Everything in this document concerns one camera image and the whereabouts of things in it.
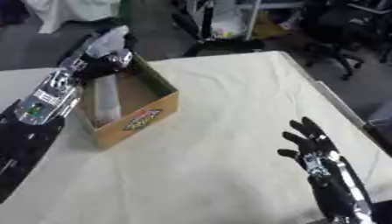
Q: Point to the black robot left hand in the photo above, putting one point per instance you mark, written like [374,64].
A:
[102,65]

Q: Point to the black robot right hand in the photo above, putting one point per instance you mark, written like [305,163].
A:
[326,183]

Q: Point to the clear plastic bottle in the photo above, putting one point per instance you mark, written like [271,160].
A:
[109,40]

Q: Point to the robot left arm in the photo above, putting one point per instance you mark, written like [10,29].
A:
[45,97]

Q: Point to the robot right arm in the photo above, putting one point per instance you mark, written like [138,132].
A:
[380,213]

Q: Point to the tan cardboard box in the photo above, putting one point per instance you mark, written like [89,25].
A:
[148,115]

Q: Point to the white draped cloth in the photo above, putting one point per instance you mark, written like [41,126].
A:
[71,11]

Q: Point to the dark chair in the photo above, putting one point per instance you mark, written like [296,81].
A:
[382,128]

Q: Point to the black tripod stand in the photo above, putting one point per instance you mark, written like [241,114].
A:
[204,43]

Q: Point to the black office chair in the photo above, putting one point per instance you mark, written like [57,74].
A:
[337,26]

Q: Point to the white metal frame rack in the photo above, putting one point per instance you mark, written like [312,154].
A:
[252,17]

